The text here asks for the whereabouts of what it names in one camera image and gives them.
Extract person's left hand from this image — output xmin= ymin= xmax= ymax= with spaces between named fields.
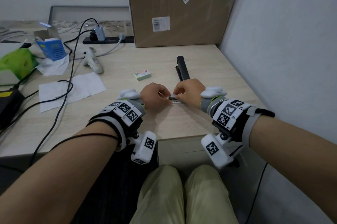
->
xmin=140 ymin=82 xmax=172 ymax=111

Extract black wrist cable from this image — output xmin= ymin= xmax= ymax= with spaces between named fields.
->
xmin=49 ymin=133 xmax=119 ymax=152
xmin=244 ymin=162 xmax=268 ymax=224

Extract large white tissue sheet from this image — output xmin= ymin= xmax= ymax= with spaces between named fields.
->
xmin=39 ymin=72 xmax=107 ymax=113

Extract person's right hand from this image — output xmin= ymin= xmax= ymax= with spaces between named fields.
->
xmin=172 ymin=78 xmax=206 ymax=108

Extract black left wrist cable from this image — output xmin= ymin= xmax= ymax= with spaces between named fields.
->
xmin=49 ymin=133 xmax=119 ymax=152

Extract white handheld controller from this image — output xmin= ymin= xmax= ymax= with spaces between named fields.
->
xmin=83 ymin=47 xmax=104 ymax=74

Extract large brown cardboard box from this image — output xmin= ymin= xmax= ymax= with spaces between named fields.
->
xmin=124 ymin=0 xmax=247 ymax=48

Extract white power strip cable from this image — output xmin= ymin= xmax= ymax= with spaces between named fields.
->
xmin=69 ymin=33 xmax=126 ymax=61

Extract green tissue pack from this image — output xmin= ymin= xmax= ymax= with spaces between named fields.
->
xmin=0 ymin=48 xmax=39 ymax=80

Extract grey framed board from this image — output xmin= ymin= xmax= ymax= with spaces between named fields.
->
xmin=48 ymin=5 xmax=133 ymax=38

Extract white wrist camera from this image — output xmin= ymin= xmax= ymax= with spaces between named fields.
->
xmin=200 ymin=86 xmax=276 ymax=169
xmin=86 ymin=89 xmax=157 ymax=165

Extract person's left leg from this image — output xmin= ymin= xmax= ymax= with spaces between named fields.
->
xmin=129 ymin=165 xmax=185 ymax=224

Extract black power adapter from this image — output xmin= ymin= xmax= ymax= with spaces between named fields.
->
xmin=0 ymin=88 xmax=26 ymax=130

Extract person's right leg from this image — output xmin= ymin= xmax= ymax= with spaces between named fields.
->
xmin=184 ymin=164 xmax=239 ymax=224

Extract grey plug charger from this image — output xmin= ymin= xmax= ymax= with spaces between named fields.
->
xmin=94 ymin=25 xmax=106 ymax=42

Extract black power strip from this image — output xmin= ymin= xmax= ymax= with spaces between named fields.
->
xmin=82 ymin=36 xmax=135 ymax=45

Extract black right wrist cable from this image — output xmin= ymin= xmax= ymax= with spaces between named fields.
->
xmin=244 ymin=162 xmax=268 ymax=224

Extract person's leg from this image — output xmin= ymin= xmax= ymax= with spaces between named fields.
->
xmin=129 ymin=165 xmax=185 ymax=224
xmin=184 ymin=164 xmax=239 ymax=224

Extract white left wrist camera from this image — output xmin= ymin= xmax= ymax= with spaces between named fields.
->
xmin=86 ymin=89 xmax=157 ymax=165

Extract person's right forearm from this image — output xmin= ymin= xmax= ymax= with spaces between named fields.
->
xmin=249 ymin=115 xmax=337 ymax=224

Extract green white staple box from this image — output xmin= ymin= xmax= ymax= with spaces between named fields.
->
xmin=133 ymin=69 xmax=152 ymax=82

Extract black adapter cable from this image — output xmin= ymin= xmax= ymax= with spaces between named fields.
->
xmin=0 ymin=80 xmax=74 ymax=137

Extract open blue carton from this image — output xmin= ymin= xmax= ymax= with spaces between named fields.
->
xmin=33 ymin=22 xmax=67 ymax=61

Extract person's left forearm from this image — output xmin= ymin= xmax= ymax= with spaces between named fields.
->
xmin=0 ymin=121 xmax=119 ymax=224

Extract crumpled white tissue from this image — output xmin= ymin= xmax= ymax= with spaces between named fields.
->
xmin=35 ymin=54 xmax=70 ymax=77

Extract black stapler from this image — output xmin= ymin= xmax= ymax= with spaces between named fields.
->
xmin=168 ymin=56 xmax=191 ymax=105

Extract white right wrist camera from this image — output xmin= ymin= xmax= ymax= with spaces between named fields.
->
xmin=200 ymin=86 xmax=276 ymax=169

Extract long black charger cable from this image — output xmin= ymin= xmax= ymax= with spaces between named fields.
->
xmin=28 ymin=18 xmax=100 ymax=167

